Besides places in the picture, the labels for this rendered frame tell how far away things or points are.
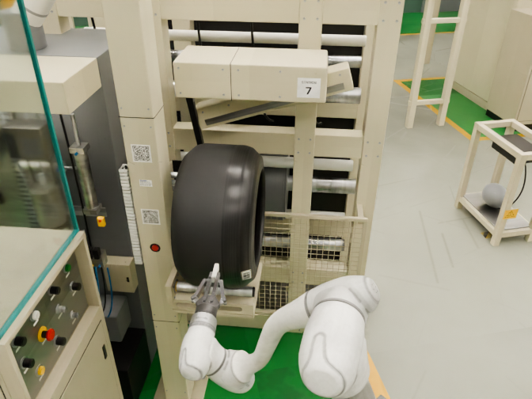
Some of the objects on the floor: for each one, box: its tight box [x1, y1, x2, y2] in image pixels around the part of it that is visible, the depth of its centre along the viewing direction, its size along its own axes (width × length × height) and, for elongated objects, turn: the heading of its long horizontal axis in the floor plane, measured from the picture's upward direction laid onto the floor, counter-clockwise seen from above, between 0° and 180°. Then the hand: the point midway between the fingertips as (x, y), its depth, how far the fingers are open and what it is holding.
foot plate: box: [154, 374, 208, 399], centre depth 272 cm, size 27×27×2 cm
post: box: [101, 0, 194, 399], centre depth 206 cm, size 13×13×250 cm
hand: (215, 272), depth 182 cm, fingers closed
